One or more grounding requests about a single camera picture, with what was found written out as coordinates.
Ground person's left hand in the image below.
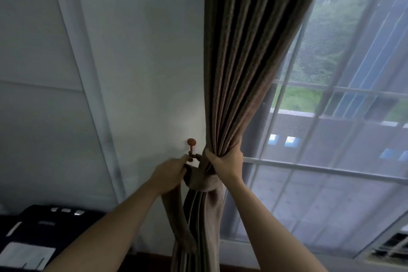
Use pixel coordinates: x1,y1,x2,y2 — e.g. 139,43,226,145
149,154,194,194

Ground person's right hand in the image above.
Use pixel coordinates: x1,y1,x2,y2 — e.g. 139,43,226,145
204,146,245,184

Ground brown fabric curtain tieback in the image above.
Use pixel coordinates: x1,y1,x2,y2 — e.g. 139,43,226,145
161,153,231,254

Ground brown pleated curtain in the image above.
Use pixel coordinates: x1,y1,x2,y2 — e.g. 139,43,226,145
170,0,333,272

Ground person's left forearm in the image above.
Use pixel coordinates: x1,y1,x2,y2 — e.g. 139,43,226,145
44,182,166,272

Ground person's right forearm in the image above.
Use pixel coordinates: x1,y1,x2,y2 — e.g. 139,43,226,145
224,172,329,272

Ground white sheer curtain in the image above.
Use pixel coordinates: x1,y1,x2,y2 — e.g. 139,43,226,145
219,0,408,260

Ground black printer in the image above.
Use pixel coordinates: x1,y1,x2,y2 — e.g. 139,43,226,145
0,204,107,272

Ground white paper sheet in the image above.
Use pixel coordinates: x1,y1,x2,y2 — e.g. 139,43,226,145
0,242,57,271

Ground white air conditioner vent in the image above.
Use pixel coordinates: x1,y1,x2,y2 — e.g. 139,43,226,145
357,224,408,266

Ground white window frame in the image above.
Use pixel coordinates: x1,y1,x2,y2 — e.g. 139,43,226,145
220,77,408,261

